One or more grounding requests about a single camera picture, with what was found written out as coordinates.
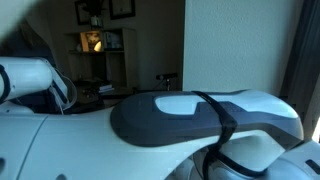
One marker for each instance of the dark window frame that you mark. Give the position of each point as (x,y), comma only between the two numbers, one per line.
(300,60)

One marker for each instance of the black camera stand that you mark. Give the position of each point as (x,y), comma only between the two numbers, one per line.
(166,78)

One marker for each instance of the row of shelf books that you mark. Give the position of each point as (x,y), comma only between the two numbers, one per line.
(112,40)

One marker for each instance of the dark framed wall picture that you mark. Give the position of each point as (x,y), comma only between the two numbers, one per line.
(81,11)
(121,8)

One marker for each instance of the wooden desk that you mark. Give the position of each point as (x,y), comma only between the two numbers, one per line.
(113,95)

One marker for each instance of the dark potted plant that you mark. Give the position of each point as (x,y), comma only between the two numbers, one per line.
(95,13)

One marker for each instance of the lit framed photo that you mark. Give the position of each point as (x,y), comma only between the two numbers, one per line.
(90,40)

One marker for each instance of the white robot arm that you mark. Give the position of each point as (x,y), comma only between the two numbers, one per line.
(100,143)

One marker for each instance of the stack of books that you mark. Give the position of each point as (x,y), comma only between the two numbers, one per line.
(105,88)

